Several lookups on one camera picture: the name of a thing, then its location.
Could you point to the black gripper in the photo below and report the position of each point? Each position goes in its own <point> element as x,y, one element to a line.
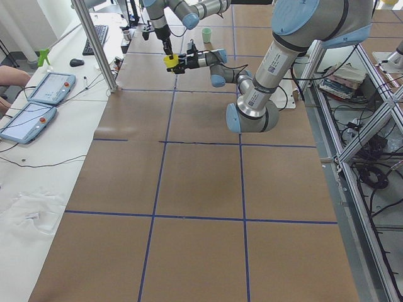
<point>162,34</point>
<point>194,60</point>

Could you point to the yellow plastic cup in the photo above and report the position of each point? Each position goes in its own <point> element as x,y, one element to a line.
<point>170,63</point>

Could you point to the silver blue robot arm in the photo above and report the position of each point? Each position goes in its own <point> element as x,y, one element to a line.
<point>295,25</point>
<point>188,14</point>

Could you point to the small metal cup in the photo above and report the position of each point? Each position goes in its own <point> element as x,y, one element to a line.
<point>127,35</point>

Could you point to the light green plastic cup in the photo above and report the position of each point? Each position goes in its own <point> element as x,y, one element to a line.
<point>206,35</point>

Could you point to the stack of books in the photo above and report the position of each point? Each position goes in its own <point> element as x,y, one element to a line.
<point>342,80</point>

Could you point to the black computer mouse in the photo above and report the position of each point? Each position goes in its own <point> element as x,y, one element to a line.
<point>76,62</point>

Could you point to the upper blue teach pendant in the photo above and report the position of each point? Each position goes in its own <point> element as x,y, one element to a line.
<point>53,88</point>

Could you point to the blue teach pendant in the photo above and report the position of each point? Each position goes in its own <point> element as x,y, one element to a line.
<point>26,125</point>
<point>53,88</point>

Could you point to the green spray bottle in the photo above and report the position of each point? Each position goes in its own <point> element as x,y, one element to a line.
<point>43,57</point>

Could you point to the lower blue teach pendant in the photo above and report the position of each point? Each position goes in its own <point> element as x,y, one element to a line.
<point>26,125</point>

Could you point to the clear plastic bag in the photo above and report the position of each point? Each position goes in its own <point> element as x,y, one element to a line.
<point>39,212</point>

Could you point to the aluminium frame post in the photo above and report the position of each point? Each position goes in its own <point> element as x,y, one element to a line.
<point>99,54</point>

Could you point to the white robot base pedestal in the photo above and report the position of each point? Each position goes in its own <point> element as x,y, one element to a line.
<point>283,97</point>

